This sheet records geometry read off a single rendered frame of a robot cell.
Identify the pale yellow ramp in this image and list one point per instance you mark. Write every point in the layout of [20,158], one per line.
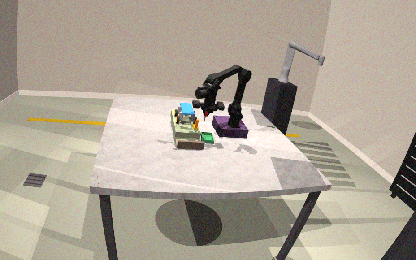
[184,134]

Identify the light blue wheeled trolley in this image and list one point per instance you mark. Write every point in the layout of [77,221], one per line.
[185,109]

